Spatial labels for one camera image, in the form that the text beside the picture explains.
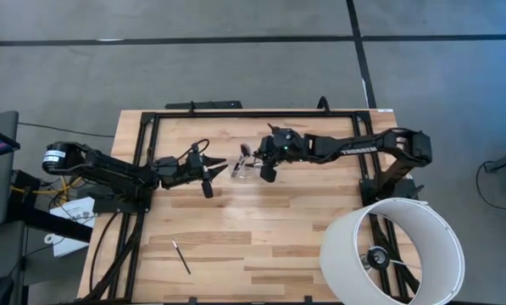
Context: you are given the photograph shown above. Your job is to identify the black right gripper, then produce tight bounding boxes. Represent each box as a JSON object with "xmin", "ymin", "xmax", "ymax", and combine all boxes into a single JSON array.
[{"xmin": 252, "ymin": 134, "xmax": 309, "ymax": 184}]

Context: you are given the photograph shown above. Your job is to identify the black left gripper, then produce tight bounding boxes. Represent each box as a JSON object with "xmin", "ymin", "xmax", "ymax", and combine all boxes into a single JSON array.
[{"xmin": 157, "ymin": 154, "xmax": 230, "ymax": 200}]

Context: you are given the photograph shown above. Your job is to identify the black makeup brush silver ferrule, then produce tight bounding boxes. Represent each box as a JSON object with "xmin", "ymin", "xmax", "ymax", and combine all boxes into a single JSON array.
[{"xmin": 231, "ymin": 142, "xmax": 253, "ymax": 178}]

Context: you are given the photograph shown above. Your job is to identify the clear plastic container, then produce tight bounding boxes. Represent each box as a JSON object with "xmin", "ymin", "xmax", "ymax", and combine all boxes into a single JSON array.
[{"xmin": 228, "ymin": 152, "xmax": 264, "ymax": 180}]

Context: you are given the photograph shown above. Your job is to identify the thin black makeup brush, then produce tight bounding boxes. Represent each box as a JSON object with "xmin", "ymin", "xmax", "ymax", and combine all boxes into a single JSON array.
[{"xmin": 171, "ymin": 238, "xmax": 192, "ymax": 276}]

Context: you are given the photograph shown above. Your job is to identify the black power strip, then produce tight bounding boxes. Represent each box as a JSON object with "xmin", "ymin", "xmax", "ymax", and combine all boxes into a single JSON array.
[{"xmin": 164, "ymin": 100, "xmax": 244, "ymax": 111}]

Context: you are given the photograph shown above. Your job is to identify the white round lamp shade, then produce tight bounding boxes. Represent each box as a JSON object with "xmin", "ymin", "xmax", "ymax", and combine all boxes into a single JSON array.
[{"xmin": 319, "ymin": 197, "xmax": 466, "ymax": 305}]

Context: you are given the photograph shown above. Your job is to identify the white printed paper sheet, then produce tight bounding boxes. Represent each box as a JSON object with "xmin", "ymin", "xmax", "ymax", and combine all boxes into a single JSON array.
[{"xmin": 43, "ymin": 196, "xmax": 97, "ymax": 258}]

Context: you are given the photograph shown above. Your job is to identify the black lamp socket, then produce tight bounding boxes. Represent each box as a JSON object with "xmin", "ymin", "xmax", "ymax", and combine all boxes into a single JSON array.
[{"xmin": 365, "ymin": 246, "xmax": 392, "ymax": 272}]

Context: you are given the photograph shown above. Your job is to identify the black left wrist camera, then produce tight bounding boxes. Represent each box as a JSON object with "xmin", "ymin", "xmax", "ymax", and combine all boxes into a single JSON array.
[{"xmin": 186, "ymin": 142, "xmax": 205, "ymax": 168}]

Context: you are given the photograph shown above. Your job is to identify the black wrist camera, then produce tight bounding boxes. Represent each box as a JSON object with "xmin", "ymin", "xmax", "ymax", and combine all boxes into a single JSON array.
[
  {"xmin": 273, "ymin": 126, "xmax": 306, "ymax": 150},
  {"xmin": 186, "ymin": 142, "xmax": 205, "ymax": 168}
]

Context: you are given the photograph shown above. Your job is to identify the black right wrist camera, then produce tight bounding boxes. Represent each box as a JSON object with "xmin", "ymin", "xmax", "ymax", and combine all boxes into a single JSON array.
[{"xmin": 273, "ymin": 126, "xmax": 306, "ymax": 150}]

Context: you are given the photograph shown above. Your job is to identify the black aluminium table frame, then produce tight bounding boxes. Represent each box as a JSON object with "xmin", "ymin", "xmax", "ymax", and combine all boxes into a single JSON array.
[{"xmin": 81, "ymin": 108, "xmax": 424, "ymax": 305}]

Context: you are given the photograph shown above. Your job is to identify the black floor cable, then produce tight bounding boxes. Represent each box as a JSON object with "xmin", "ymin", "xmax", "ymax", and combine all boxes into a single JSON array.
[{"xmin": 17, "ymin": 121, "xmax": 116, "ymax": 139}]

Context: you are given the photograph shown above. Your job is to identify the yellow cable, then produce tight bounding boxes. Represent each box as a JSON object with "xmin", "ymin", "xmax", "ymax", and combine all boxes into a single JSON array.
[{"xmin": 9, "ymin": 174, "xmax": 85, "ymax": 203}]

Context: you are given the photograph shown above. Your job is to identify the black looped cable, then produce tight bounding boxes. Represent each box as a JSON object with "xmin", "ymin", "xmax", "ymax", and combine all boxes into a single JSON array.
[{"xmin": 475, "ymin": 159, "xmax": 506, "ymax": 212}]

